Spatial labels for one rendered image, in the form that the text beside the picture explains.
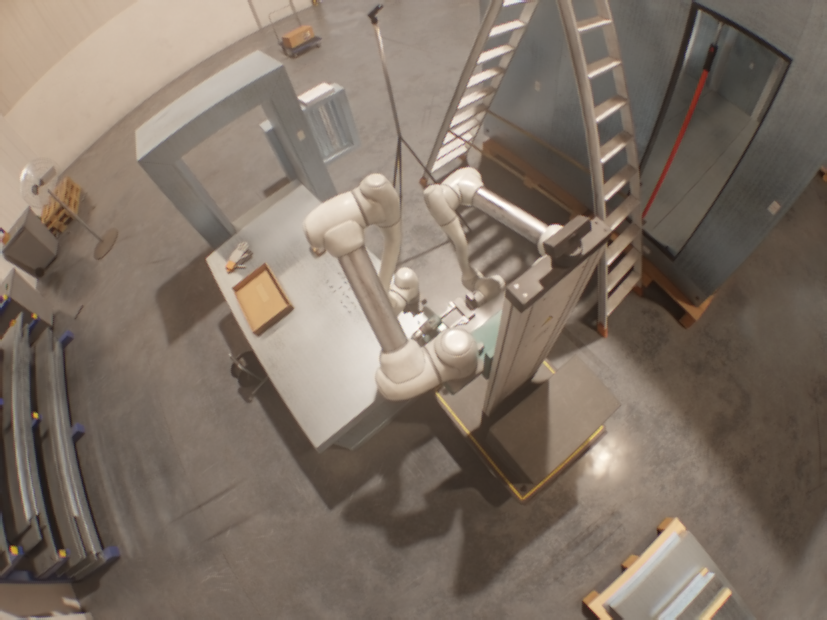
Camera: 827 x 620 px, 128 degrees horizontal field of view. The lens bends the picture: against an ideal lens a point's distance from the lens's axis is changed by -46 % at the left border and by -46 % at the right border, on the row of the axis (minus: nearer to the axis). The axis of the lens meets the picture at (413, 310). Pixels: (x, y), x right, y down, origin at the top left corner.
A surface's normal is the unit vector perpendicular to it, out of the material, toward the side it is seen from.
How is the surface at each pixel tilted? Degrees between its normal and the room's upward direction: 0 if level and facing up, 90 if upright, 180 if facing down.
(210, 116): 90
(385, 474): 0
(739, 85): 90
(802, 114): 90
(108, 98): 90
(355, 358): 0
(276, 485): 0
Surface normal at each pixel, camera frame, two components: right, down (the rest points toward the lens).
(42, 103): 0.59, 0.68
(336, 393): -0.14, -0.44
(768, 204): -0.79, 0.58
